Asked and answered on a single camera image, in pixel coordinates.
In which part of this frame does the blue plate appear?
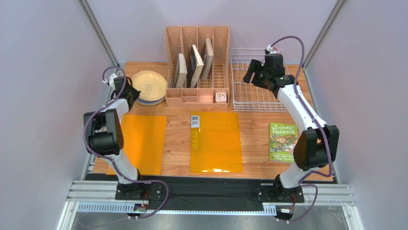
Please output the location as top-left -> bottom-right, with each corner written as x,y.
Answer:
136,97 -> 165,106

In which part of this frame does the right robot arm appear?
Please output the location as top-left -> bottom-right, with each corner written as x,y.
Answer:
243,53 -> 340,201

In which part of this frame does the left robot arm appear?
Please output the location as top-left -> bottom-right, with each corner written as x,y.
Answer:
83,74 -> 148,200

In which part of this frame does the white power adapter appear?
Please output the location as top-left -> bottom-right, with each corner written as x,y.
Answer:
215,92 -> 227,104

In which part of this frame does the left orange plastic sheet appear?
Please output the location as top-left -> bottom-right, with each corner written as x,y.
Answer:
121,115 -> 167,175

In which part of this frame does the orange plastic sheet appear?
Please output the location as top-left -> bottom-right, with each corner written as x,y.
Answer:
190,112 -> 243,173
121,115 -> 167,175

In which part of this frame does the pink plastic file organizer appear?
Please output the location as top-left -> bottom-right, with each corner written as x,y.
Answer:
164,26 -> 230,108

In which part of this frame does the right book grey cover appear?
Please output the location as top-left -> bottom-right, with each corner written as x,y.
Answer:
201,38 -> 214,81

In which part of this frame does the left book blue cover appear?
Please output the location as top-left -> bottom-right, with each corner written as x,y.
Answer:
173,53 -> 187,88

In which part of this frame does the middle book black cover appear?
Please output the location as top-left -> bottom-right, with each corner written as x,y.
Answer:
187,45 -> 204,88

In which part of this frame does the green treehouse book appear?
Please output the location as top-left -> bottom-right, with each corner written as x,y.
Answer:
269,122 -> 298,164

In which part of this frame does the centre orange plastic sheet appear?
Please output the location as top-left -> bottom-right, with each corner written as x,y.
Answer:
190,112 -> 243,173

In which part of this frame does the white wire dish rack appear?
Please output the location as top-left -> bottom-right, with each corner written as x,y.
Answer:
230,48 -> 295,112

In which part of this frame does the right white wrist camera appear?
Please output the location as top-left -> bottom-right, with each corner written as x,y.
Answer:
265,45 -> 281,55

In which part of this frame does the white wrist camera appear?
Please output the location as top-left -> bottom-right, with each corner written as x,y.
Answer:
265,45 -> 281,55
102,73 -> 118,89

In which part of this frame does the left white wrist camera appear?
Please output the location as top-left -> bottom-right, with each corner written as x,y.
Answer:
102,73 -> 118,89

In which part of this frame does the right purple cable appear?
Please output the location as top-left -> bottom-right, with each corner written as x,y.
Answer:
269,35 -> 334,223

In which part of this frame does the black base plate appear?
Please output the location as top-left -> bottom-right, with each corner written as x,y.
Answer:
84,173 -> 337,212

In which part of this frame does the aluminium rail frame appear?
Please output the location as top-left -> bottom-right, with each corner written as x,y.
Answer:
57,174 -> 363,230

